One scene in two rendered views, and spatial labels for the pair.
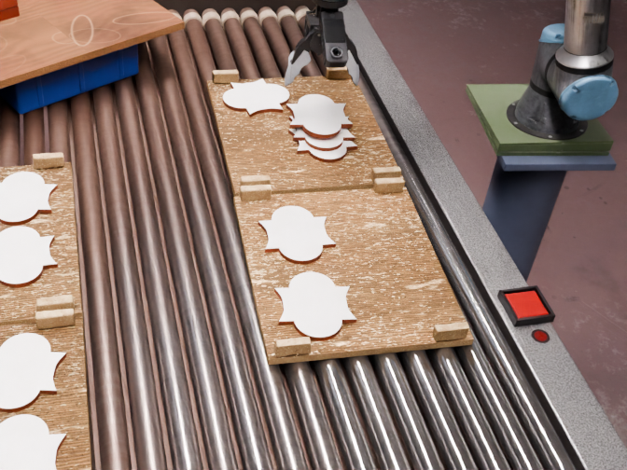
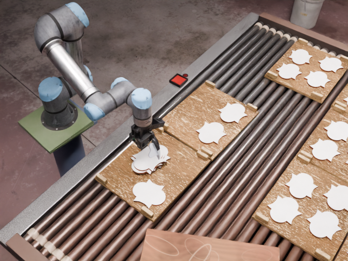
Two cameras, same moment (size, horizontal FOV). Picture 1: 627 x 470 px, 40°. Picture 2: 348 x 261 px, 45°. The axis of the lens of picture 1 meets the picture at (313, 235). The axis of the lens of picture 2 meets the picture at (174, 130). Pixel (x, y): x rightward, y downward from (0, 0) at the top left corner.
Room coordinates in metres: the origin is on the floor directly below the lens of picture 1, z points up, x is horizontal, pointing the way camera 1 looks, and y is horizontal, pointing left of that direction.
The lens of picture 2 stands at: (2.13, 1.05, 2.50)
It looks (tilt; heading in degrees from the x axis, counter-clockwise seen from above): 48 degrees down; 235
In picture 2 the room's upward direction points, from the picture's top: 2 degrees clockwise
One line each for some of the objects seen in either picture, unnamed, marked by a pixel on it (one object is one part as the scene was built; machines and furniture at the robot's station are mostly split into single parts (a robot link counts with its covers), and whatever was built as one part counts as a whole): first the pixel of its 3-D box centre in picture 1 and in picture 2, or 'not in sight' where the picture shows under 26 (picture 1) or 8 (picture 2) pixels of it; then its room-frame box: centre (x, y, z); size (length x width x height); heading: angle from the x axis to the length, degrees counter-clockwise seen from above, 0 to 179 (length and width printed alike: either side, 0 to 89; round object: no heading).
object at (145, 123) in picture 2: not in sight; (143, 118); (1.56, 0.03, 1.26); 0.08 x 0.08 x 0.05
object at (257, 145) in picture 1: (299, 131); (153, 169); (1.54, 0.06, 0.93); 0.41 x 0.35 x 0.02; 18
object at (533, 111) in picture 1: (551, 100); (57, 110); (1.76, -0.51, 0.95); 0.15 x 0.15 x 0.10
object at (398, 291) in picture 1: (344, 265); (208, 118); (1.14, -0.06, 0.93); 0.41 x 0.35 x 0.02; 17
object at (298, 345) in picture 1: (293, 346); (251, 107); (0.91, 0.01, 0.95); 0.06 x 0.02 x 0.03; 107
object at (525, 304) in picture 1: (525, 306); (178, 80); (1.10, -0.39, 0.92); 0.06 x 0.06 x 0.01; 19
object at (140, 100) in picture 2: not in sight; (141, 103); (1.56, 0.02, 1.34); 0.09 x 0.08 x 0.11; 99
